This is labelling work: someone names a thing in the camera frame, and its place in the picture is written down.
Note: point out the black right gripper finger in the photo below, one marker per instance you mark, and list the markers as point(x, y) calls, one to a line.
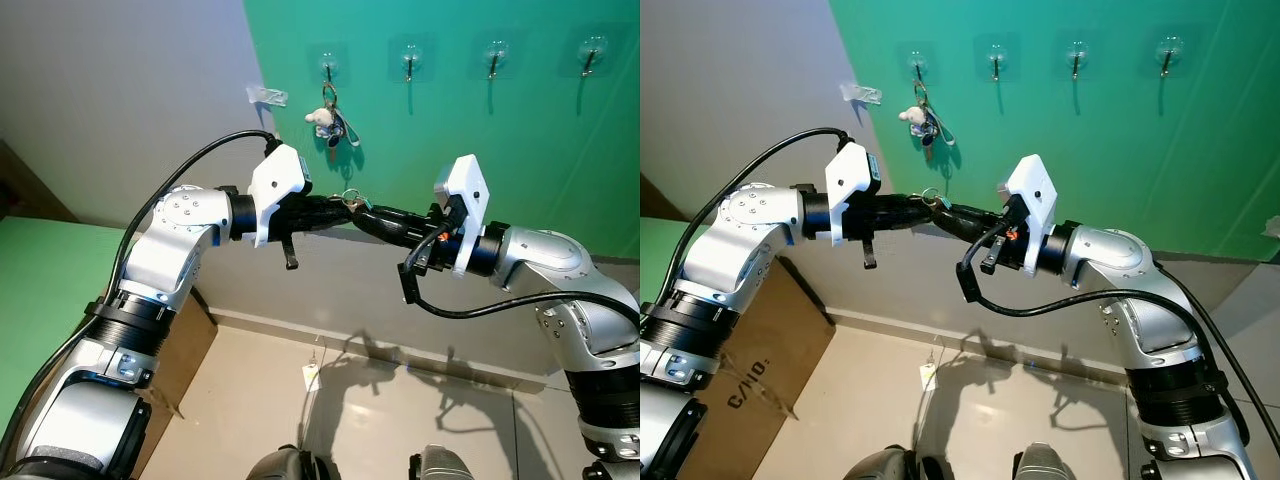
point(970, 234)
point(405, 217)
point(978, 215)
point(395, 236)

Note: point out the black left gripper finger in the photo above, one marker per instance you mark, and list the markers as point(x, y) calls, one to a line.
point(330, 205)
point(908, 203)
point(325, 225)
point(903, 222)

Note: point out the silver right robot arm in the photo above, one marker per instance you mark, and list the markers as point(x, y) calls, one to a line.
point(550, 255)
point(1110, 255)

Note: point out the clear adhesive metal hook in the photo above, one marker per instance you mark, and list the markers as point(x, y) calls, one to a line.
point(590, 58)
point(1168, 55)
point(495, 60)
point(995, 62)
point(408, 62)
point(327, 62)
point(1077, 58)
point(915, 65)

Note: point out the key bunch with white figurine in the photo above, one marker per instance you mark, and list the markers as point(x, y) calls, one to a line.
point(322, 118)
point(912, 117)

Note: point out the clear tape piece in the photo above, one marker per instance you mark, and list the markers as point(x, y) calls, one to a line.
point(861, 94)
point(266, 96)
point(1272, 227)

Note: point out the white paper tag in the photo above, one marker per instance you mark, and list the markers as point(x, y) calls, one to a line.
point(929, 378)
point(312, 378)

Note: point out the brown cardboard box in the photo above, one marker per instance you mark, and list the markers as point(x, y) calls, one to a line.
point(180, 350)
point(760, 380)

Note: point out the brown wooden panel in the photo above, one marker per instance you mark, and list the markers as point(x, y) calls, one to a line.
point(650, 205)
point(25, 195)

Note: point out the green corrugated plastic board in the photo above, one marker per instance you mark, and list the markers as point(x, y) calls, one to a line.
point(50, 280)
point(660, 255)

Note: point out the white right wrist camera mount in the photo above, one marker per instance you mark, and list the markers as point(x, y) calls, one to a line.
point(465, 185)
point(1032, 185)

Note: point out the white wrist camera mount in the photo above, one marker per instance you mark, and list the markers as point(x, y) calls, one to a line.
point(1032, 185)
point(465, 185)
point(850, 185)
point(275, 185)

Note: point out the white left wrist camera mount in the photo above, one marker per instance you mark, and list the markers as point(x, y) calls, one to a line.
point(850, 185)
point(275, 185)

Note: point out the green wall board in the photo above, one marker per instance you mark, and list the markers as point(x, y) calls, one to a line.
point(520, 150)
point(1100, 130)

